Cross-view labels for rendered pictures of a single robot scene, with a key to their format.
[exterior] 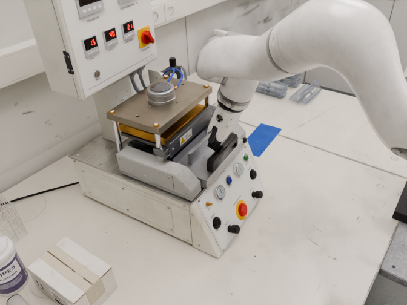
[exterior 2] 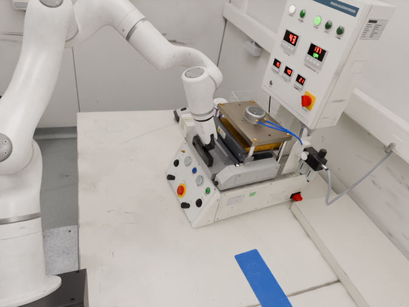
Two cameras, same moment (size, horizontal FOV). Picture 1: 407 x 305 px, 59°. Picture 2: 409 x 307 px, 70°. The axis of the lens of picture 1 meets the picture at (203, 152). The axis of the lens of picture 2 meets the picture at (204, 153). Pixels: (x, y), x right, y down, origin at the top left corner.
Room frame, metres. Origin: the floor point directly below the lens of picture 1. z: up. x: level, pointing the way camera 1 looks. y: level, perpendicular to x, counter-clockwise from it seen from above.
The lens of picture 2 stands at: (1.20, -0.87, 1.66)
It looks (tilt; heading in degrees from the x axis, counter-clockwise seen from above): 37 degrees down; 115
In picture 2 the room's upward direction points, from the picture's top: 12 degrees clockwise
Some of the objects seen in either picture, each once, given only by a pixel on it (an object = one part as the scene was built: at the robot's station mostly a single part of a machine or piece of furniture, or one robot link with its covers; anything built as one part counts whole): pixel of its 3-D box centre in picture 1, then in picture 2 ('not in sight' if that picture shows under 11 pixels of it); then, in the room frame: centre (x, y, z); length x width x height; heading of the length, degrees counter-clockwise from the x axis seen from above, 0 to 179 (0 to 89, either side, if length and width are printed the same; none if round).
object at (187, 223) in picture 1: (175, 170); (237, 174); (0.93, 0.10, 0.84); 0.53 x 0.37 x 0.17; 57
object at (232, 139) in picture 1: (223, 151); (202, 150); (0.82, -0.06, 0.99); 0.15 x 0.02 x 0.04; 147
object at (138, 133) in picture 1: (165, 111); (251, 129); (0.93, 0.11, 1.07); 0.22 x 0.17 x 0.10; 147
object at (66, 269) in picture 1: (73, 277); (198, 125); (0.56, 0.35, 0.80); 0.19 x 0.13 x 0.09; 51
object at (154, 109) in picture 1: (158, 101); (260, 126); (0.96, 0.13, 1.08); 0.31 x 0.24 x 0.13; 147
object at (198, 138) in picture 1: (169, 137); (242, 145); (0.92, 0.10, 0.98); 0.20 x 0.17 x 0.03; 147
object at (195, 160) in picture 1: (183, 144); (232, 149); (0.89, 0.06, 0.97); 0.30 x 0.22 x 0.08; 57
